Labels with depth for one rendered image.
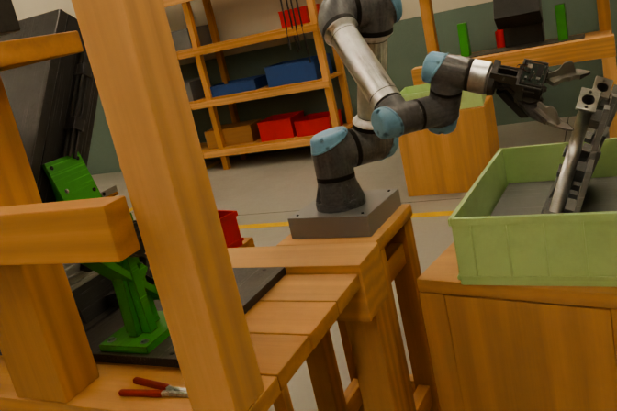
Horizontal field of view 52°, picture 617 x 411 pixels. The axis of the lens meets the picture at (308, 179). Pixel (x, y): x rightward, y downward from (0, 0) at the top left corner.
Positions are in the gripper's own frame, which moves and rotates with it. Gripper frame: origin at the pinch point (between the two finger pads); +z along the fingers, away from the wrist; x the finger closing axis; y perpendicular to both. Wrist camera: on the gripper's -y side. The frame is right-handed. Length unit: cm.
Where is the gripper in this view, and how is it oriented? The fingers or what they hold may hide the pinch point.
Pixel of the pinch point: (582, 103)
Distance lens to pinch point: 151.5
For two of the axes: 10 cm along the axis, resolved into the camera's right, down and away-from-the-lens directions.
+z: 8.9, 2.6, -3.7
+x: 3.8, -8.7, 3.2
